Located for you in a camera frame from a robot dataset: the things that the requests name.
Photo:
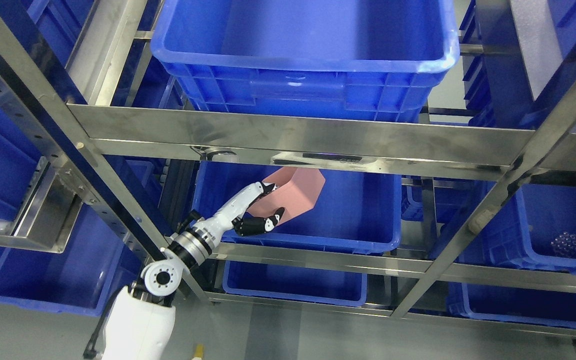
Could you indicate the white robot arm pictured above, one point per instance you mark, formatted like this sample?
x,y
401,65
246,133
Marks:
x,y
138,320

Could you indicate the blue left shelf bin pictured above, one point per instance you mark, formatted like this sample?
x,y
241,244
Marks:
x,y
95,264

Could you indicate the stainless steel shelf rack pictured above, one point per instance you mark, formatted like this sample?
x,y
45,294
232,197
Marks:
x,y
61,111

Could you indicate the blue bottom right bin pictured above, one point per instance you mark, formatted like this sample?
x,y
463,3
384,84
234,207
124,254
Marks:
x,y
507,304

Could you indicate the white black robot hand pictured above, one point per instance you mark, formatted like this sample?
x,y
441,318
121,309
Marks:
x,y
229,217

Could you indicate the blue bottom centre bin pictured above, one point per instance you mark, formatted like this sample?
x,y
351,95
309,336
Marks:
x,y
290,283

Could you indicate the blue middle shelf bin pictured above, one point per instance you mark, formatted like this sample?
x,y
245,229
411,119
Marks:
x,y
356,213

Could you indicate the pink plastic storage box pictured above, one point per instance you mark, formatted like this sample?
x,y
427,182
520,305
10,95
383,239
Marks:
x,y
298,189

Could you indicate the blue right shelf bin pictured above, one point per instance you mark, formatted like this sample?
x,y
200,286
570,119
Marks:
x,y
535,230

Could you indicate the large blue top shelf bin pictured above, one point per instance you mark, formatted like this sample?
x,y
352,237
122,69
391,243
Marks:
x,y
367,60

